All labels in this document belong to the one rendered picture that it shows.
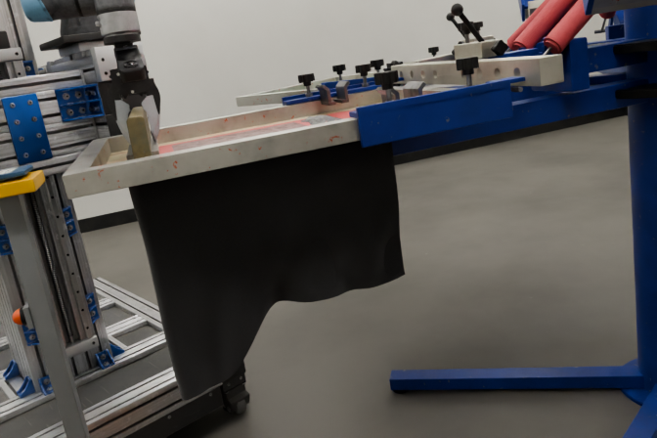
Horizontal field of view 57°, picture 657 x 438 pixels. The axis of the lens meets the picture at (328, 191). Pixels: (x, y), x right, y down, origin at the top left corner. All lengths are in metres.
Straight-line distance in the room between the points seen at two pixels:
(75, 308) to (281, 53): 3.57
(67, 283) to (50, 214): 0.22
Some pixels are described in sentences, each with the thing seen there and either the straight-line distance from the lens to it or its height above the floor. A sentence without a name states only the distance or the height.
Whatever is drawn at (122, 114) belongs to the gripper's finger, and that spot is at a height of 1.05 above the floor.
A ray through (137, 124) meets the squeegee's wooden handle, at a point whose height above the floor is 1.04.
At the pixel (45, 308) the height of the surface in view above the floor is 0.66.
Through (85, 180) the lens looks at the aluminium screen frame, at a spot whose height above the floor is 0.98.
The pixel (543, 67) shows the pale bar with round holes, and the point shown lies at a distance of 1.16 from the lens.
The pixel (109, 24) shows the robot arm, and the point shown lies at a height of 1.22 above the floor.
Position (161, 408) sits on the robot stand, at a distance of 1.96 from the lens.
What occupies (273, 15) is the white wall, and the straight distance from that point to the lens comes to 5.21.
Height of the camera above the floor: 1.11
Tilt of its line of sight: 13 degrees down
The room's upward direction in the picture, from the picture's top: 9 degrees counter-clockwise
